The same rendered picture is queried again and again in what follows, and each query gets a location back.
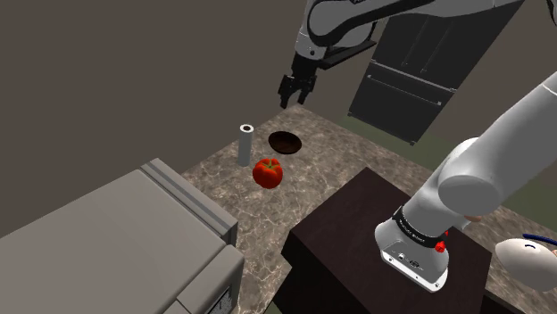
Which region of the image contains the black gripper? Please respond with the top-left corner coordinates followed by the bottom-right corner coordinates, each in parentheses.
top-left (278, 52), bottom-right (321, 111)

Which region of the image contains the dark brown bowl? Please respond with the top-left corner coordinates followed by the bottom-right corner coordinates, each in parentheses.
top-left (267, 130), bottom-right (303, 156)

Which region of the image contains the grey upright cylinder roll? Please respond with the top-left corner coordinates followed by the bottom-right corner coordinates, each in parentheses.
top-left (237, 123), bottom-right (255, 168)

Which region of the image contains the red bell pepper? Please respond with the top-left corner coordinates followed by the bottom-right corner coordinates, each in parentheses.
top-left (252, 157), bottom-right (285, 190)

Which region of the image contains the black fridge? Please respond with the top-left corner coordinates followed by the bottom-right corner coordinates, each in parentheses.
top-left (346, 0), bottom-right (525, 147)

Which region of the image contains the dark robot stand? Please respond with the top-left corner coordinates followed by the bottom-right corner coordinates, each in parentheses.
top-left (273, 166), bottom-right (494, 314)

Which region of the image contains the grey box appliance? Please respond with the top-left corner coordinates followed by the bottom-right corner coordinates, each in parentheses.
top-left (0, 157), bottom-right (246, 314)

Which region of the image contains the white rounded object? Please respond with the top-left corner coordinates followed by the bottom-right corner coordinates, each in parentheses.
top-left (495, 233), bottom-right (557, 293)

